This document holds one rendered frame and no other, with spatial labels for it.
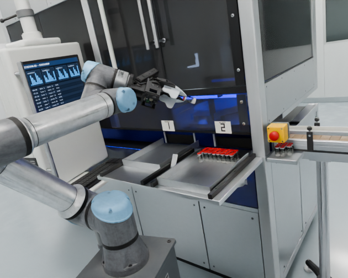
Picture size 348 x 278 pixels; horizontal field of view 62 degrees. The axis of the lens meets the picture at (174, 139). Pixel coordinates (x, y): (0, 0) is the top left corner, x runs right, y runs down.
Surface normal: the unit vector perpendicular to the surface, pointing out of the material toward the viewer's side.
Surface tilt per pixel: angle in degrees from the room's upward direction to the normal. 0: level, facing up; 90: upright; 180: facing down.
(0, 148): 93
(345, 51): 90
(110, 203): 8
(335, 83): 90
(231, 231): 90
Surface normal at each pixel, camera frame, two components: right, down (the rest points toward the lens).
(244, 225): -0.60, 0.33
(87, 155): 0.88, -0.02
